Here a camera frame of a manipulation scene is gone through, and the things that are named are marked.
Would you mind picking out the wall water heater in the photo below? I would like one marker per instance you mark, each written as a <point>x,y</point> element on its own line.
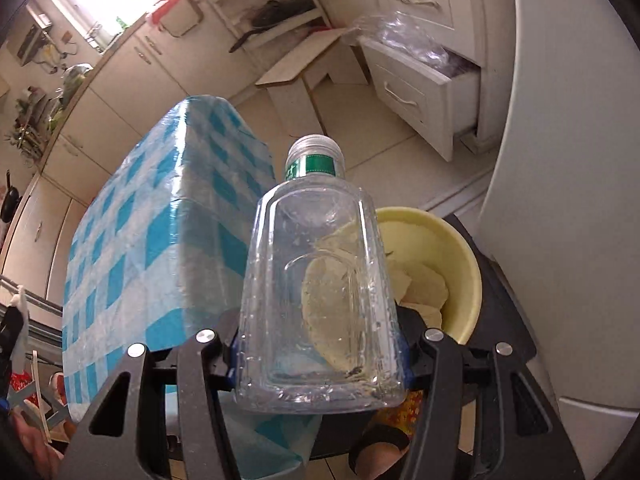
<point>36,33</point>

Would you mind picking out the black pan on shelf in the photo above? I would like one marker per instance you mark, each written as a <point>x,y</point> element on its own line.
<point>273,13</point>

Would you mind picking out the colourful patterned slipper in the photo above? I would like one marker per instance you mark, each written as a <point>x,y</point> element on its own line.
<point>404,417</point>

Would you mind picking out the clear plastic bag in drawer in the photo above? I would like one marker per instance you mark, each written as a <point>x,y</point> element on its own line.
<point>399,32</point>

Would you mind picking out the white hanging cutting board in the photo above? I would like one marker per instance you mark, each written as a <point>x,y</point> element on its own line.
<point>178,17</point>

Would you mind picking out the clear plastic water bottle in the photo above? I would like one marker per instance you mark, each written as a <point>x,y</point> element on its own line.
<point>278,369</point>

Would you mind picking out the yellow plastic trash bucket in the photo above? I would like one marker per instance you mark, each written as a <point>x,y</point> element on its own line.
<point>435,269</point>

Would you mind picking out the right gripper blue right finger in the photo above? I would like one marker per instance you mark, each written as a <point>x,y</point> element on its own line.
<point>412,328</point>

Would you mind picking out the black frying pan on counter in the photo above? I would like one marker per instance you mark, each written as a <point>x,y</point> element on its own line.
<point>11,200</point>

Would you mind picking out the white corner shelf rack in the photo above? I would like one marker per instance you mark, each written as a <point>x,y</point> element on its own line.
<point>265,0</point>

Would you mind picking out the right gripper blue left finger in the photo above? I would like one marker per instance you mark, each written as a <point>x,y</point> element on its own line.
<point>230,358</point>

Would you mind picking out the white refrigerator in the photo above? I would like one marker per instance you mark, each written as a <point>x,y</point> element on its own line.
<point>561,217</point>

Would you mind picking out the open white bottom drawer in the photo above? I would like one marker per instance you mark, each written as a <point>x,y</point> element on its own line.
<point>439,103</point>

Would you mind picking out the blue checkered tablecloth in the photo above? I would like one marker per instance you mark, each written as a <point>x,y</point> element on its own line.
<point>153,288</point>

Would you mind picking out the small wooden stool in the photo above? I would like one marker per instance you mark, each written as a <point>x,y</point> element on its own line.
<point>291,81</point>

